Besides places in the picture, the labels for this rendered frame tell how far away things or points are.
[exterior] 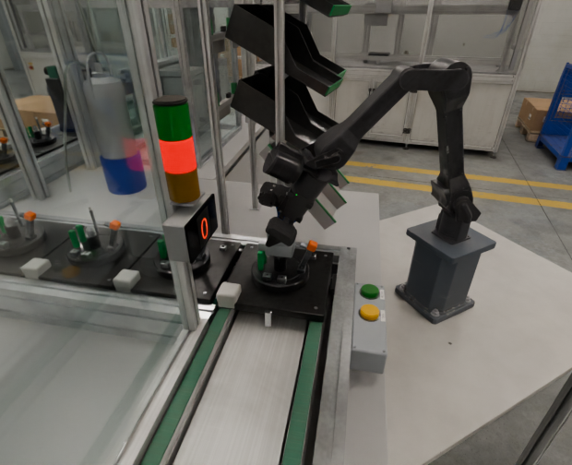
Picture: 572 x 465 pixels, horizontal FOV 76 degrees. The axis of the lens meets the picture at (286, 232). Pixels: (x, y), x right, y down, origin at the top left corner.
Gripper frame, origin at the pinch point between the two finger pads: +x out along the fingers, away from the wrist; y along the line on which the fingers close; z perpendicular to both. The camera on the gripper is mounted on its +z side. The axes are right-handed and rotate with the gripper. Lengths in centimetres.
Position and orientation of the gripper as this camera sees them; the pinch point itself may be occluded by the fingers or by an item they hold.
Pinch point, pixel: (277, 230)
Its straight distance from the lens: 83.6
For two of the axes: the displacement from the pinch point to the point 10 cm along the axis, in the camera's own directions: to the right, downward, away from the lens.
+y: -1.9, 5.2, -8.3
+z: -8.4, -5.2, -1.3
